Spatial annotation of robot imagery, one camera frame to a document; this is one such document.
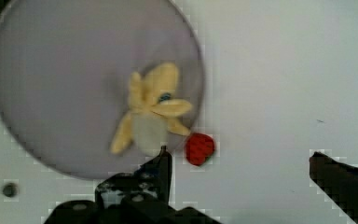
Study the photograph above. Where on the grey round plate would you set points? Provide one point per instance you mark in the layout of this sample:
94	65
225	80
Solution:
65	67

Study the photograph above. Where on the yellow plush peeled banana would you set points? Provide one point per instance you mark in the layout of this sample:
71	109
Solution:
153	111

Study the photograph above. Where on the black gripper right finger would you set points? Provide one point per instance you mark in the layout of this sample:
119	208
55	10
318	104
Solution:
339	181

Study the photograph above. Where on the dark red toy strawberry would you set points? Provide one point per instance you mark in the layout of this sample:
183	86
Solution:
199	148

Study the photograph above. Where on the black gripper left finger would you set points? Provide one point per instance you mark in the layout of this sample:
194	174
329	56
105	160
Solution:
153	177

